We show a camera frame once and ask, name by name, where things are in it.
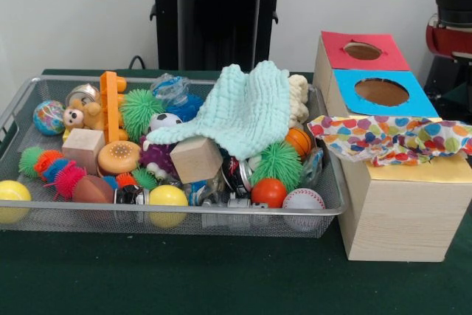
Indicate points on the dark green side table cloth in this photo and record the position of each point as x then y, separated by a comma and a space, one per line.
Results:
461, 95

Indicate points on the plain orange ball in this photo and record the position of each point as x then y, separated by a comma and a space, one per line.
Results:
269, 192

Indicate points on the plain yellow ball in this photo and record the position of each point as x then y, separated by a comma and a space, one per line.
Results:
167, 196
13, 192

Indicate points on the small orange basketball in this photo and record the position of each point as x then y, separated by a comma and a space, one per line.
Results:
299, 141

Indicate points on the green spiky rubber ball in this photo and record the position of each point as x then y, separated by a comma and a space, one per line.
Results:
276, 163

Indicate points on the toy hamburger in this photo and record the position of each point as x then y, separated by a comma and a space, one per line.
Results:
118, 156

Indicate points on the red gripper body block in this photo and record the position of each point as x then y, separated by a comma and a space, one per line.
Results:
450, 42

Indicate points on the wooden box with three holes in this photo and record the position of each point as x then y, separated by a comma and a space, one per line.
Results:
405, 219

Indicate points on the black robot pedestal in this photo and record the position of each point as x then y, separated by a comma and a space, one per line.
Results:
206, 34

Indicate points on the silver mesh bin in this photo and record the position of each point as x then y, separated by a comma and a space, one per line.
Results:
221, 224

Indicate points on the small white baseball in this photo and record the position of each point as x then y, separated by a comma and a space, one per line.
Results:
302, 198

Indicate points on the plain wooden cube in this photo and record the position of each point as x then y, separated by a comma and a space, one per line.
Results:
195, 162
83, 147

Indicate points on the mint green knitted cloth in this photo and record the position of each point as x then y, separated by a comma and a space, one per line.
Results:
239, 116

